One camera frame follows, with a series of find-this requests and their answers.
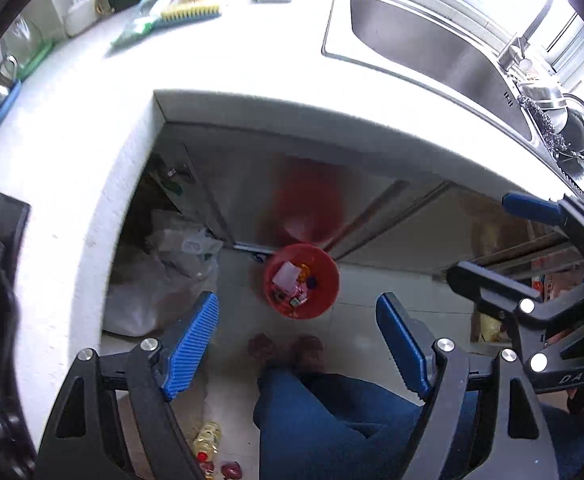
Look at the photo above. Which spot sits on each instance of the red plastic bin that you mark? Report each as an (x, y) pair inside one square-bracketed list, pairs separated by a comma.
[(322, 306)]

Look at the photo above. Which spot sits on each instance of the white paper packet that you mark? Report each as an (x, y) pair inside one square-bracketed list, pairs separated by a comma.
[(286, 274)]

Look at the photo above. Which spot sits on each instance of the small red object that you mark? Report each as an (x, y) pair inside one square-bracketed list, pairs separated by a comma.
[(232, 471)]

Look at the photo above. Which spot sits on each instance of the yellow oil bottle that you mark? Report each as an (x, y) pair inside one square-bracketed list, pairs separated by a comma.
[(207, 440)]

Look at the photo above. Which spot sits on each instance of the yellow scrub brush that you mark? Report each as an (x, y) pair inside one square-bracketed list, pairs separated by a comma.
[(192, 12)]

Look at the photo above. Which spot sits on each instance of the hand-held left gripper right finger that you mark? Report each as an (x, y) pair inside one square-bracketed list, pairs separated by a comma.
[(404, 345)]

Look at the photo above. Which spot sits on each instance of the person's leg in jeans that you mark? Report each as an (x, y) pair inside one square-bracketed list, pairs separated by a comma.
[(347, 420)]

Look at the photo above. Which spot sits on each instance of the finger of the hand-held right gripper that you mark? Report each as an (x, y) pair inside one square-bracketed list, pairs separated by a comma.
[(491, 282), (531, 207)]

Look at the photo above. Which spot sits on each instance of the steel wool scourer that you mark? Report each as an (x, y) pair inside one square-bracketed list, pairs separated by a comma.
[(541, 122)]

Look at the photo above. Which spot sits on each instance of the light blue toothbrush package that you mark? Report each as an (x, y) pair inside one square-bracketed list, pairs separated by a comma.
[(137, 25)]

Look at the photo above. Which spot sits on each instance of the small steel bowl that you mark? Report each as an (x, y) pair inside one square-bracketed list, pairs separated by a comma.
[(544, 94)]

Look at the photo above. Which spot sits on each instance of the white ceramic jar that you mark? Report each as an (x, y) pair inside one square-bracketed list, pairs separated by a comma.
[(79, 12)]

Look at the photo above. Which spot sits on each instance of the steel faucet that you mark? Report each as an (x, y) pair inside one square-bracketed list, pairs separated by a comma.
[(539, 15)]

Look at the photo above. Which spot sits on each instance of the green tray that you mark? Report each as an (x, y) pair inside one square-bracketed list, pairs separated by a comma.
[(39, 58)]

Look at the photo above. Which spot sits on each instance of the stainless steel sink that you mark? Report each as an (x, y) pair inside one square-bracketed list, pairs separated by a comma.
[(421, 40)]

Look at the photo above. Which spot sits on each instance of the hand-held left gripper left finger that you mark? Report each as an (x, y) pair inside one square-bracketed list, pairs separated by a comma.
[(192, 345)]

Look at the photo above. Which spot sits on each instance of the metal base cabinet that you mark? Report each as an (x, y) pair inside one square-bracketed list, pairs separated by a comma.
[(252, 195)]

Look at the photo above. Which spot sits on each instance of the window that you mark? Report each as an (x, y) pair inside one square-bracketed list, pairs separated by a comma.
[(576, 35)]

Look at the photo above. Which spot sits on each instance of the blue tray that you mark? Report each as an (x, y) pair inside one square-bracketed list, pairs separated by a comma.
[(2, 108)]

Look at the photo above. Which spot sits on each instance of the yellow bag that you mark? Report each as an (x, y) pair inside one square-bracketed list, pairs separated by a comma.
[(489, 325)]

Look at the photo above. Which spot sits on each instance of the translucent plastic bag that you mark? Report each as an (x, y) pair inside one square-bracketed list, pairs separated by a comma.
[(157, 285)]

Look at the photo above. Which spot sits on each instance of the brown fuzzy slipper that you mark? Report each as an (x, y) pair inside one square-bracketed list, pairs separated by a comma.
[(309, 352), (262, 346)]

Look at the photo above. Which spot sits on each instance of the glass carafe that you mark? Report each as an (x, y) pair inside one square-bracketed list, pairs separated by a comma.
[(22, 40)]

